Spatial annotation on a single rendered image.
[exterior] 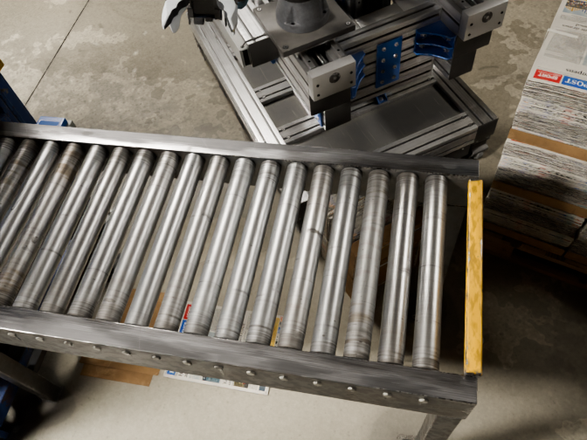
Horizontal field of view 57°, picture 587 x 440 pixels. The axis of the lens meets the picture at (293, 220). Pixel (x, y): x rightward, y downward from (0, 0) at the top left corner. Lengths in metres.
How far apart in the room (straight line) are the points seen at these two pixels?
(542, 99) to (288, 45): 0.67
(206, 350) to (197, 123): 1.61
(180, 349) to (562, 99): 1.07
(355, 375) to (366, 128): 1.28
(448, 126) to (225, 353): 1.36
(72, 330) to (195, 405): 0.80
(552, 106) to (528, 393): 0.91
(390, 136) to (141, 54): 1.46
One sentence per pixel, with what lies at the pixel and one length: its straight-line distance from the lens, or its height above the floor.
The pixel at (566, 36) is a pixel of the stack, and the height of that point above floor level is 0.83.
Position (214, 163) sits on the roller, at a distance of 1.31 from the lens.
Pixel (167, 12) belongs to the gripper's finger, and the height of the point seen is 1.25.
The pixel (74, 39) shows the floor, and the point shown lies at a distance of 3.27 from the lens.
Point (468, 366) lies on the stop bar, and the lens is 1.04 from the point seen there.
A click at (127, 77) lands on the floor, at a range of 2.90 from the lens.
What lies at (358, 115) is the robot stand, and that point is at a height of 0.21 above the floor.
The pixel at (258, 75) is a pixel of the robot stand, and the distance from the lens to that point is 2.39.
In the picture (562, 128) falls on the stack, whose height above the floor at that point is 0.69.
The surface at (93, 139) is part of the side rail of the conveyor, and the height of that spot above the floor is 0.80.
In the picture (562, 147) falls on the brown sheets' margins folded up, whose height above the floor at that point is 0.63.
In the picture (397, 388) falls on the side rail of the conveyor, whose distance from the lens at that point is 1.03.
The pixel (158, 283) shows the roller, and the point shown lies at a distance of 1.19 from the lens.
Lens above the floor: 1.79
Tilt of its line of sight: 57 degrees down
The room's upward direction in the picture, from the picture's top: 10 degrees counter-clockwise
